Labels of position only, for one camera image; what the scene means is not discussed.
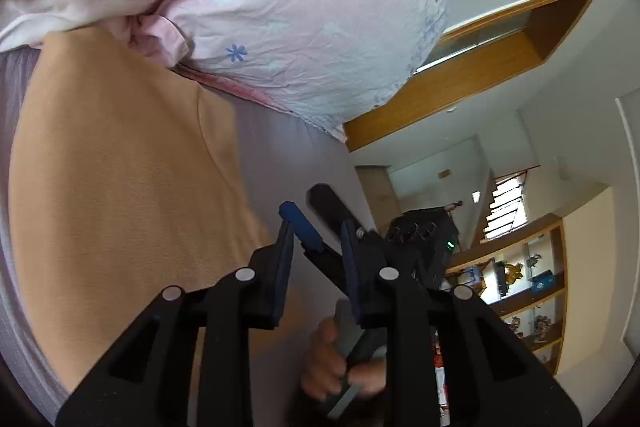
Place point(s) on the window with blinds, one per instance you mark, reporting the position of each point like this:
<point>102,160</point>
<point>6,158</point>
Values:
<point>505,207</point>

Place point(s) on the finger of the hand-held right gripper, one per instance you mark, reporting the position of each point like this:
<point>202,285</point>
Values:
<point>332,209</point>
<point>302,227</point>

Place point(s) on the person's right hand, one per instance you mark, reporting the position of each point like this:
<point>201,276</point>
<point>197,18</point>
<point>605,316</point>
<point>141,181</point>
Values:
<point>325,367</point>

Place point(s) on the wooden display shelf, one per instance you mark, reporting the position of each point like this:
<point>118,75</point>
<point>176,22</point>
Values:
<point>530,307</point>

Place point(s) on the orange small garment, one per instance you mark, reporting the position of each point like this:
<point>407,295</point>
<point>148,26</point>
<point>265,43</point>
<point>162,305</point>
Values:
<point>125,207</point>

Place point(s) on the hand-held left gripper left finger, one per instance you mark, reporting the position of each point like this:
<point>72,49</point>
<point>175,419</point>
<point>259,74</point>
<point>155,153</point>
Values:
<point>283,277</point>

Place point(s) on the yellow figurine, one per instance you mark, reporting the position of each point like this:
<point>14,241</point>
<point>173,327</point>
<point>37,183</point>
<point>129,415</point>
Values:
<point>514,273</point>

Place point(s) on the pink floral pillow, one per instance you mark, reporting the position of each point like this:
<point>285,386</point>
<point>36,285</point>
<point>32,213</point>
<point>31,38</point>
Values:
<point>310,22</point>

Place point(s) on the wooden door frame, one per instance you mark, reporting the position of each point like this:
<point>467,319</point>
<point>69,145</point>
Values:
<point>500,62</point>

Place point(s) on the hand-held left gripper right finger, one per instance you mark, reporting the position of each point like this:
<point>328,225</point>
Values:
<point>350,274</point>

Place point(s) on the blue box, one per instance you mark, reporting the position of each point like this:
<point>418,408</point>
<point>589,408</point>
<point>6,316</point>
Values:
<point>544,283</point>

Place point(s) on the light wooden door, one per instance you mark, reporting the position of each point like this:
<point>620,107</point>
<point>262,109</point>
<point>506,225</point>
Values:
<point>380,197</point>

